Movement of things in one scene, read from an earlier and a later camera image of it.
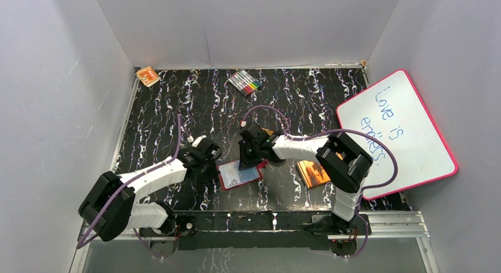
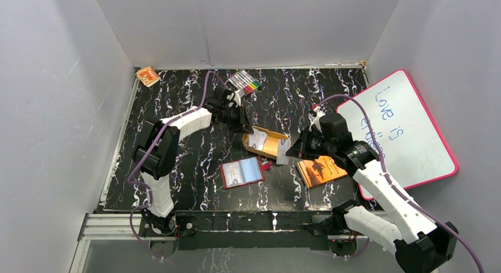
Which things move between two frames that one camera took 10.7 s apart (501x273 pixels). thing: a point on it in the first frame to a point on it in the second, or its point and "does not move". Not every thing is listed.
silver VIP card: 231,174 does not move
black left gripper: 209,166 to 238,117
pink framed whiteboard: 394,109 does not move
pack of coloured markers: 243,81 does not move
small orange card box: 147,75 does not move
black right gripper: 244,161 to 299,149
